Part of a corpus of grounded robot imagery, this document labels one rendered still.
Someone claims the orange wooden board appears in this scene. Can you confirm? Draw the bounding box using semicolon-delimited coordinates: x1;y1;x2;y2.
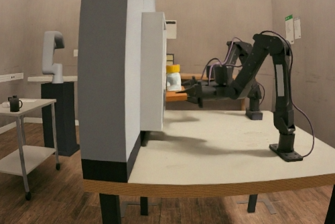
166;86;187;102

